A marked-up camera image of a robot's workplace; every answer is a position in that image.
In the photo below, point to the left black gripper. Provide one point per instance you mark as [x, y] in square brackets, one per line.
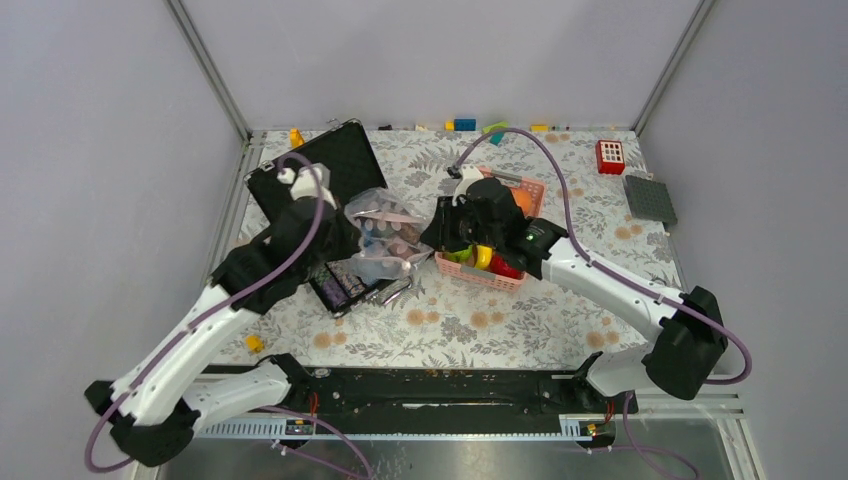
[350, 239]

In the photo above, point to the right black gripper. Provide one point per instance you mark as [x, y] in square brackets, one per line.
[440, 234]

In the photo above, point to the yellow toy banana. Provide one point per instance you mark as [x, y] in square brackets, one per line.
[483, 256]

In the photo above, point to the clear zip top bag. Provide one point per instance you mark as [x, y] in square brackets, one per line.
[390, 245]

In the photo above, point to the green bumpy toy fruit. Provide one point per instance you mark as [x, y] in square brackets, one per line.
[461, 256]

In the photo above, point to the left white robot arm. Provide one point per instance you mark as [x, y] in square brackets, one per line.
[154, 411]

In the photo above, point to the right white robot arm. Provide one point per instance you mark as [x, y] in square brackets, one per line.
[681, 330]

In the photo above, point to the orange toy peach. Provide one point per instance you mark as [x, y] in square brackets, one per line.
[524, 200]

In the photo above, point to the black poker chip case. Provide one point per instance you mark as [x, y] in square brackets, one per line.
[342, 165]

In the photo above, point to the red toy apple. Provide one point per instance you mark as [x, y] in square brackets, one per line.
[500, 267]

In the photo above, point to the pink plastic basket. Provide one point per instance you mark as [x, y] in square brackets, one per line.
[511, 255]

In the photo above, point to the green teal toy block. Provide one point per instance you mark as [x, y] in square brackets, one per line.
[495, 132]

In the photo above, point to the blue toy brick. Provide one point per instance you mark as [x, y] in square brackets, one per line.
[464, 124]

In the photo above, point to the yellow toy brick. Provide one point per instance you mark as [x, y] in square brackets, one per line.
[296, 138]

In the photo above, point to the floral tablecloth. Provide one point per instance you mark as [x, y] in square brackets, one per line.
[442, 321]

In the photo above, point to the small yellow brick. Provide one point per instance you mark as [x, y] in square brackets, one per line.
[254, 344]

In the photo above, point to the red toy window block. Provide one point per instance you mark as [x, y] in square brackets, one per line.
[610, 157]

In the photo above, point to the grey building baseplate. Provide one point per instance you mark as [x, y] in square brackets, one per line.
[649, 200]

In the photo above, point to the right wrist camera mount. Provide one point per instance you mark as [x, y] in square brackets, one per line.
[466, 176]

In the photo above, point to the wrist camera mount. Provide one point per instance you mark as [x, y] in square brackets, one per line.
[307, 182]
[466, 176]

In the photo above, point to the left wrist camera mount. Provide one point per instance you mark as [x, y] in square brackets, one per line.
[307, 182]

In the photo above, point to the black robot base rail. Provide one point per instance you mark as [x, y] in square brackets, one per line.
[414, 401]

